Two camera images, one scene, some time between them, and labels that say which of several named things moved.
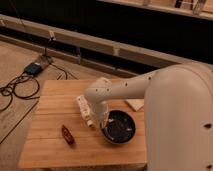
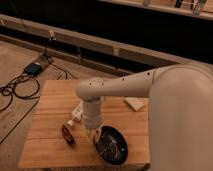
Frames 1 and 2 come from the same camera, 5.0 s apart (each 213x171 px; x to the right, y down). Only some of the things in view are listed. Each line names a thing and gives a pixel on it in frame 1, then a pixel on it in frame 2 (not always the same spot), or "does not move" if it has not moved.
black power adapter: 33,68 does not move
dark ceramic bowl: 120,127 → 112,146
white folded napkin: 135,103 does not move
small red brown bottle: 67,135 does not move
